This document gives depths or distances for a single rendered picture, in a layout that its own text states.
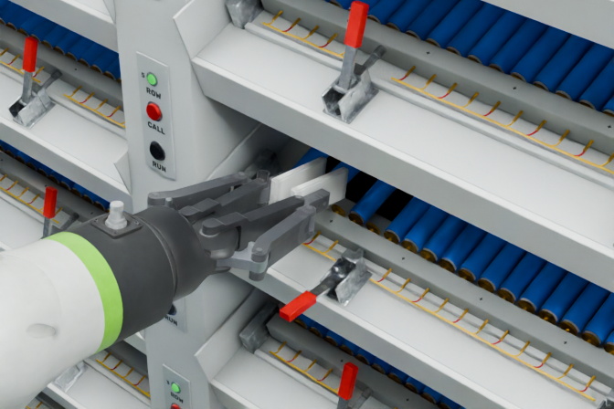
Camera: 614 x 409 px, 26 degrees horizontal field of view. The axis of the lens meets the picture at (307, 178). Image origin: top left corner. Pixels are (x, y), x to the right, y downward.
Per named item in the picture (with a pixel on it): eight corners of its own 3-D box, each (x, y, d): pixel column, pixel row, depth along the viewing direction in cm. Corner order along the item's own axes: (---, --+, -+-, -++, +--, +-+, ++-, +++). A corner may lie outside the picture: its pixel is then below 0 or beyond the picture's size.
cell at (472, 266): (519, 233, 117) (477, 286, 114) (502, 225, 118) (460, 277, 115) (517, 221, 115) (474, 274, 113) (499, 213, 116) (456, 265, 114)
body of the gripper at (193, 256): (180, 245, 98) (263, 207, 105) (102, 201, 103) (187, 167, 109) (173, 330, 101) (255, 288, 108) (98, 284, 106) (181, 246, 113)
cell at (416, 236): (462, 206, 120) (419, 256, 117) (446, 198, 121) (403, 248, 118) (460, 194, 119) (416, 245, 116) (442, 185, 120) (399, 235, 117)
